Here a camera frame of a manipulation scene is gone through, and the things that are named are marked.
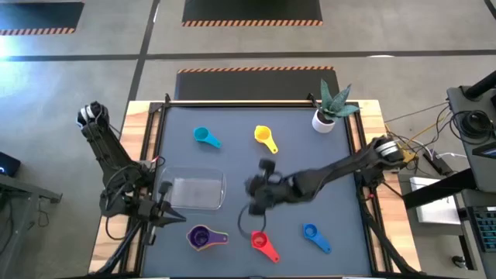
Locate black desk beam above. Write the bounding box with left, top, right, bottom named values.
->
left=401, top=167, right=478, bottom=210

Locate black pole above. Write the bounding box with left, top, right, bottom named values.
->
left=463, top=69, right=496, bottom=100

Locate blue measuring cup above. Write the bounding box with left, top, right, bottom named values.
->
left=302, top=222, right=332, bottom=254

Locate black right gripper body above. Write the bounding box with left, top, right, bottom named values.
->
left=244, top=172, right=290, bottom=208

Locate green snake plant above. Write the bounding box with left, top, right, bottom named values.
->
left=314, top=78, right=361, bottom=123

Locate grey table mat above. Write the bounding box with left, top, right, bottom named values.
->
left=141, top=106, right=373, bottom=278

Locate grey metal stand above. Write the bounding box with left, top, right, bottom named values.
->
left=0, top=174, right=63, bottom=279

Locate yellow measuring cup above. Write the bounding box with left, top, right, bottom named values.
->
left=253, top=125, right=279, bottom=155

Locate white plant pot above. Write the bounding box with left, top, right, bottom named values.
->
left=311, top=108, right=336, bottom=134

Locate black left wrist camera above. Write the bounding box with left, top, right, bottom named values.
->
left=157, top=180, right=174, bottom=197

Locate dark tablet screen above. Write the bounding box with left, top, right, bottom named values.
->
left=471, top=139, right=496, bottom=160

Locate purple measuring cup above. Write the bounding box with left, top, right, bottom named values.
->
left=187, top=225, right=229, bottom=250

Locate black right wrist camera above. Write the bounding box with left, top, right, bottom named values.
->
left=258, top=157, right=277, bottom=175

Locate grey floor cable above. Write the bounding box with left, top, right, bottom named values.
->
left=383, top=101, right=450, bottom=124

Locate black aluminium table frame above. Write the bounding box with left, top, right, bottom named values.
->
left=137, top=92, right=391, bottom=278

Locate white box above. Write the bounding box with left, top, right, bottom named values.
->
left=409, top=176, right=462, bottom=226

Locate black device with blue light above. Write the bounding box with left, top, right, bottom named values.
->
left=0, top=151, right=22, bottom=178

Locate red measuring cup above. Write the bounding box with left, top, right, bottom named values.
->
left=250, top=230, right=281, bottom=264

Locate teal measuring cup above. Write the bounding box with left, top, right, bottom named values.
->
left=193, top=126, right=222, bottom=150

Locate orange measuring cup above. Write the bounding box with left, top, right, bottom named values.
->
left=188, top=229, right=229, bottom=253

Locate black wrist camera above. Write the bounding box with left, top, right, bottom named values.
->
left=157, top=180, right=174, bottom=197
left=258, top=157, right=277, bottom=175

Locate backlit keyboard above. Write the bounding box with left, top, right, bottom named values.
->
left=470, top=205, right=496, bottom=253

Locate black power strip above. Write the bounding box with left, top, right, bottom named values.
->
left=423, top=152, right=453, bottom=177

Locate coiled black cable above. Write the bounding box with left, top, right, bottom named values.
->
left=451, top=109, right=496, bottom=140

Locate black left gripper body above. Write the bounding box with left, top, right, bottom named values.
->
left=133, top=197, right=167, bottom=229

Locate clear plastic container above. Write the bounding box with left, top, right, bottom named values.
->
left=157, top=166, right=227, bottom=211

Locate black hazard-striped floor mat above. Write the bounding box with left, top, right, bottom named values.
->
left=181, top=0, right=324, bottom=28
left=174, top=65, right=341, bottom=102
left=0, top=1, right=85, bottom=36

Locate grey side desk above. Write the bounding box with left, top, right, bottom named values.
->
left=445, top=84, right=496, bottom=195

